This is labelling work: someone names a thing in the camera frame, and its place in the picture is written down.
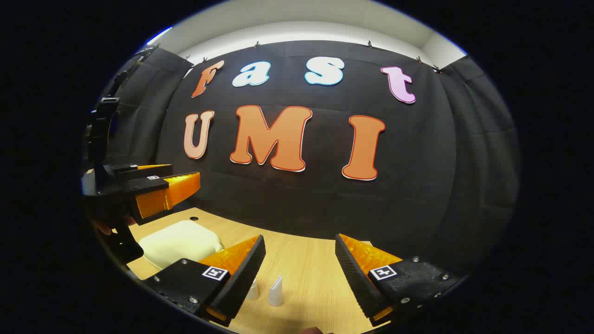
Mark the cream yellow suitcase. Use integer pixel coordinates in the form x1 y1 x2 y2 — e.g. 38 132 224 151
138 219 226 271

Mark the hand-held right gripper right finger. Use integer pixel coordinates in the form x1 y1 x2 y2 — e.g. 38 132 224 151
335 233 469 328

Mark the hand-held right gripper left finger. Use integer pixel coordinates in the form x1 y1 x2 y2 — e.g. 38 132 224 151
142 234 267 328

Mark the white squeeze tube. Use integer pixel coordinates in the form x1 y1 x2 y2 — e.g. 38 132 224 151
268 275 284 307

